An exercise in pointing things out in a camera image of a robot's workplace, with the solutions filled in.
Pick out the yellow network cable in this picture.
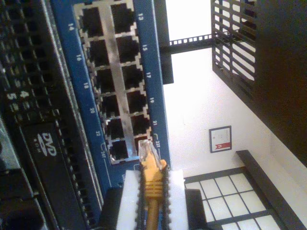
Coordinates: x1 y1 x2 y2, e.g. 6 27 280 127
137 140 167 230

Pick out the dark framed lattice window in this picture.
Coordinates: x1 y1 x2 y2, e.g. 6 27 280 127
184 149 303 230

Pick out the black open equipment rack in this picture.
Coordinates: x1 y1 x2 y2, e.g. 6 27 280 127
153 0 214 85

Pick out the framed wall certificate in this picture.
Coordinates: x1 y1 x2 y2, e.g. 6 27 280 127
209 125 233 154

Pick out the blue network switch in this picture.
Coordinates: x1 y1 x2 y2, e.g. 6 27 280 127
49 0 172 198

